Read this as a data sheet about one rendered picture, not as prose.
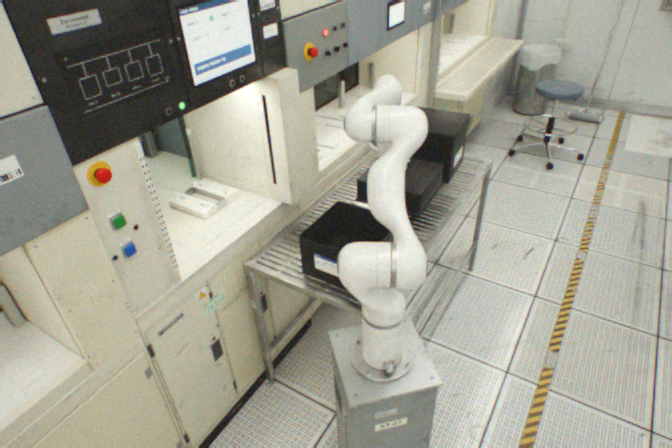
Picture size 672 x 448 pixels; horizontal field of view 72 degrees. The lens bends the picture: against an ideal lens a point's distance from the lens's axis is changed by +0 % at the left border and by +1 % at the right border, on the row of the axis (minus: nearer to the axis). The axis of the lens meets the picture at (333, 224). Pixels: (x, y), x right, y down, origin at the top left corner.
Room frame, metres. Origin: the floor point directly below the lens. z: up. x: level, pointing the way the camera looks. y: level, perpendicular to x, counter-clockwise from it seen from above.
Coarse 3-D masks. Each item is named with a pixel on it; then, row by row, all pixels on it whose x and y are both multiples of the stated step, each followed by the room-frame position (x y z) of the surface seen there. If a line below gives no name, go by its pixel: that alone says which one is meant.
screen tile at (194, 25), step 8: (200, 16) 1.44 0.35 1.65; (192, 24) 1.41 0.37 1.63; (200, 24) 1.44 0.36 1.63; (208, 24) 1.46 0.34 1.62; (216, 24) 1.49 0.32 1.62; (192, 32) 1.41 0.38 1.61; (200, 32) 1.43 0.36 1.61; (216, 32) 1.48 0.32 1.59; (208, 40) 1.45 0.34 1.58; (216, 40) 1.48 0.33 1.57; (192, 48) 1.40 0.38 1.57; (200, 48) 1.42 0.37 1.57; (208, 48) 1.45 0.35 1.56; (216, 48) 1.47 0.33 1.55; (192, 56) 1.39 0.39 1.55; (200, 56) 1.42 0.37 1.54
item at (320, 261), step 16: (336, 208) 1.53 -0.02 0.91; (352, 208) 1.51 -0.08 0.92; (320, 224) 1.44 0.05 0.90; (336, 224) 1.53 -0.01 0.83; (352, 224) 1.51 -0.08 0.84; (368, 224) 1.47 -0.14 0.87; (304, 240) 1.31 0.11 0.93; (320, 240) 1.43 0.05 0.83; (336, 240) 1.50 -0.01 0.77; (352, 240) 1.47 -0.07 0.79; (368, 240) 1.47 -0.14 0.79; (384, 240) 1.29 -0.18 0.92; (304, 256) 1.31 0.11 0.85; (320, 256) 1.27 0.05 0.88; (336, 256) 1.23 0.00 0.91; (304, 272) 1.31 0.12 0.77; (320, 272) 1.27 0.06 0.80; (336, 272) 1.23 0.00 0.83
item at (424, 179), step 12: (408, 168) 1.75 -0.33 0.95; (420, 168) 1.74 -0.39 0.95; (432, 168) 1.74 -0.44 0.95; (360, 180) 1.67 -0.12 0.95; (408, 180) 1.65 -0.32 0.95; (420, 180) 1.64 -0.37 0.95; (432, 180) 1.65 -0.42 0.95; (360, 192) 1.66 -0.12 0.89; (408, 192) 1.56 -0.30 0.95; (420, 192) 1.55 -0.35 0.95; (432, 192) 1.66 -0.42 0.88; (408, 204) 1.55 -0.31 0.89; (420, 204) 1.54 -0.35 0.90
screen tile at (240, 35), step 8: (232, 8) 1.56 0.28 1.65; (224, 16) 1.52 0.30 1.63; (232, 16) 1.55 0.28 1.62; (240, 16) 1.58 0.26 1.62; (224, 24) 1.52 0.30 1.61; (232, 32) 1.54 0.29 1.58; (240, 32) 1.57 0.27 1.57; (248, 32) 1.60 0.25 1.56; (224, 40) 1.51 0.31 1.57; (232, 40) 1.54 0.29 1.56; (240, 40) 1.57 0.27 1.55; (248, 40) 1.60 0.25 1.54; (224, 48) 1.50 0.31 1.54
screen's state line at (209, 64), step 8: (240, 48) 1.56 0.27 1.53; (248, 48) 1.59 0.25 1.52; (216, 56) 1.47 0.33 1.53; (224, 56) 1.50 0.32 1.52; (232, 56) 1.53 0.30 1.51; (240, 56) 1.56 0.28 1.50; (200, 64) 1.41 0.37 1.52; (208, 64) 1.44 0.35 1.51; (216, 64) 1.46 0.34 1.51; (224, 64) 1.49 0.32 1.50; (200, 72) 1.41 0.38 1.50
